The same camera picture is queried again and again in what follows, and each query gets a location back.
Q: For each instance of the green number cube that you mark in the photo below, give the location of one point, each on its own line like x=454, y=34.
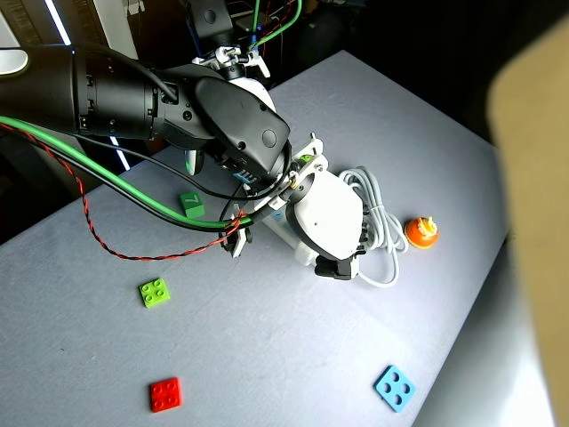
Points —
x=192, y=200

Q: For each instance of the grey table cloth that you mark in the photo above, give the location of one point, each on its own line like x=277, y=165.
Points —
x=266, y=333

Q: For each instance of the white cabinet panel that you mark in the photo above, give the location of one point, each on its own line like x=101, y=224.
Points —
x=6, y=33

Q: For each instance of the small thick green brick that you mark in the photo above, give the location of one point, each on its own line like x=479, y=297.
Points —
x=306, y=158

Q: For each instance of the orange toy cake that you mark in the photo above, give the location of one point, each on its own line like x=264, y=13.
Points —
x=421, y=233

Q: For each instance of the flat green stud brick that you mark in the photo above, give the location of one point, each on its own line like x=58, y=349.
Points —
x=154, y=292

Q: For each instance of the beige blurred panel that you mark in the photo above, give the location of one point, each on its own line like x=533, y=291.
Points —
x=538, y=178

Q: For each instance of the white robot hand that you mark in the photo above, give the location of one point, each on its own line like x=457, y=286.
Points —
x=324, y=213
x=258, y=91

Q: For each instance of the white light strip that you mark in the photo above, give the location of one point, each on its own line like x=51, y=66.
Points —
x=58, y=22

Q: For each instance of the flat red stud brick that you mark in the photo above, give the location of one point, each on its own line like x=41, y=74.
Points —
x=165, y=395

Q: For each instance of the blue four-hole block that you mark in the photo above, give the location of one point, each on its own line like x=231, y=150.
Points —
x=395, y=388

